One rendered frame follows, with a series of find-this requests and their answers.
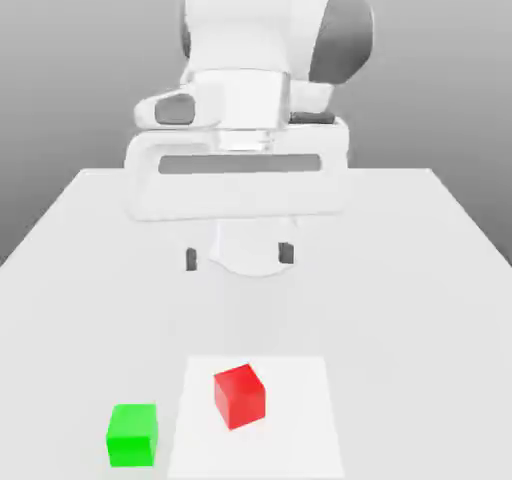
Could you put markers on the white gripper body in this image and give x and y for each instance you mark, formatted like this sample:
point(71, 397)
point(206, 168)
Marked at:
point(240, 194)

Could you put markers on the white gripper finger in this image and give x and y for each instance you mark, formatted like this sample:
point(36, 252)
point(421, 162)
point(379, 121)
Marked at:
point(286, 252)
point(191, 259)

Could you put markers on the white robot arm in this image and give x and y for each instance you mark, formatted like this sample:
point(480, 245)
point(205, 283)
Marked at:
point(240, 28)

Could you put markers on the small red cube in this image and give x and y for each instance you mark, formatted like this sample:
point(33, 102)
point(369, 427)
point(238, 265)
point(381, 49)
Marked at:
point(239, 396)

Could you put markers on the small green cube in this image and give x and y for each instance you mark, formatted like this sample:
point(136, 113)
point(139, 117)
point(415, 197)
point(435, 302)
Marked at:
point(132, 436)

